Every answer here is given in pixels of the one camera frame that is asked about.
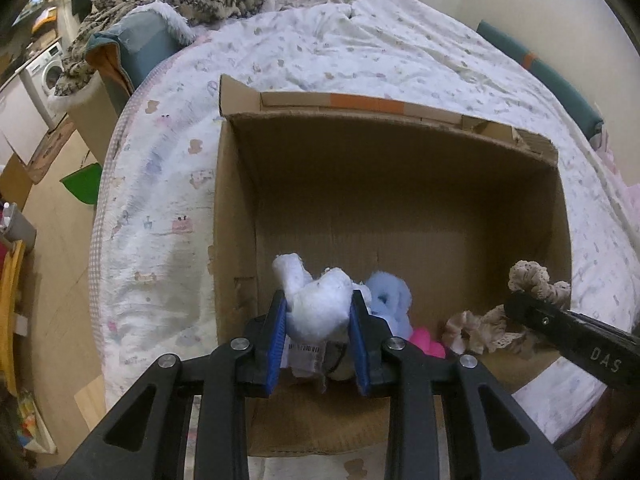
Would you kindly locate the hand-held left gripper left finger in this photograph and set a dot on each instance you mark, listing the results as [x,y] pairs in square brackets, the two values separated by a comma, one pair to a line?
[277,340]

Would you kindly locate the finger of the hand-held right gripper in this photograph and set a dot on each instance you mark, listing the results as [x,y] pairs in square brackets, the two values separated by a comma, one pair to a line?
[530,312]

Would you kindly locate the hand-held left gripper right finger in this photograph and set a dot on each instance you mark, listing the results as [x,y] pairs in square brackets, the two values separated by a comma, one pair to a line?
[361,345]

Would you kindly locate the beige lace scrunchie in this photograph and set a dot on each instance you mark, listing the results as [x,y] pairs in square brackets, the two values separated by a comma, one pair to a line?
[537,280]

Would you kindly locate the white fuzzy sock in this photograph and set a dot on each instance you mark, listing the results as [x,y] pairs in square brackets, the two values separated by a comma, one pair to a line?
[320,305]

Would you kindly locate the light blue fuzzy sock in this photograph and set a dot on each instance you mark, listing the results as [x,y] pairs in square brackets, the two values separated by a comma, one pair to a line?
[390,295]

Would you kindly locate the cream scrunchie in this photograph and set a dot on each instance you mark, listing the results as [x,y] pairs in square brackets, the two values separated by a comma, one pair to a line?
[470,332]

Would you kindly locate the pink soft toy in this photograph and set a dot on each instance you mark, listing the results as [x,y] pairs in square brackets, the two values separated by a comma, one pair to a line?
[425,341]

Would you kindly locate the brown cardboard box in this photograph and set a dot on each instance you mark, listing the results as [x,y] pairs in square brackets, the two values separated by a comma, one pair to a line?
[380,200]

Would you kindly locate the pink cloth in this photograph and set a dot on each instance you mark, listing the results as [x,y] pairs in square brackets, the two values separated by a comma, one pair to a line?
[620,170]

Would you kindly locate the white printed duvet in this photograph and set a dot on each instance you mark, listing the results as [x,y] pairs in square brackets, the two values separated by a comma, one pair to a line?
[165,210]

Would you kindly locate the teal headboard cushion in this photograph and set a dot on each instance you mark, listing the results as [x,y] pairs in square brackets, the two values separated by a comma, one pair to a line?
[550,80]

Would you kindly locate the green dustpan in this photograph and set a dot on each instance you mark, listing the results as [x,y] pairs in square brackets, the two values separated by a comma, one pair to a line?
[82,182]

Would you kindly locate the grey waste bin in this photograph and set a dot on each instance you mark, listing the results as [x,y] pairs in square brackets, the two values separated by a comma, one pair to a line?
[17,227]

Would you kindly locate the beige storage bin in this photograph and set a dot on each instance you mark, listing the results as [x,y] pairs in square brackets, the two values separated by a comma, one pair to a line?
[92,120]

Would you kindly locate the brown floor rug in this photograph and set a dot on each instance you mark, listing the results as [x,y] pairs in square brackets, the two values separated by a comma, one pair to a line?
[50,147]

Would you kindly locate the flat cardboard piece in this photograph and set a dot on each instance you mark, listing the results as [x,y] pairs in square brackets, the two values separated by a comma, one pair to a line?
[15,180]

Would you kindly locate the teal cushion with white fur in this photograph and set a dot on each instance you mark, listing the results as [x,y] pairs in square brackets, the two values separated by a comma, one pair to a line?
[140,40]

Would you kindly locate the white kitchen cabinet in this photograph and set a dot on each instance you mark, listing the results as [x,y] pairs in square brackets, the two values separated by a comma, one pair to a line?
[20,115]

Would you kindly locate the white washing machine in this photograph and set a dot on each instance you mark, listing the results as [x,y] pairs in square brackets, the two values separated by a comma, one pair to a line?
[47,72]

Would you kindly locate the yellow wooden frame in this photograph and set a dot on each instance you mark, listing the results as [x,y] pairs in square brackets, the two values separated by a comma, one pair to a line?
[12,300]

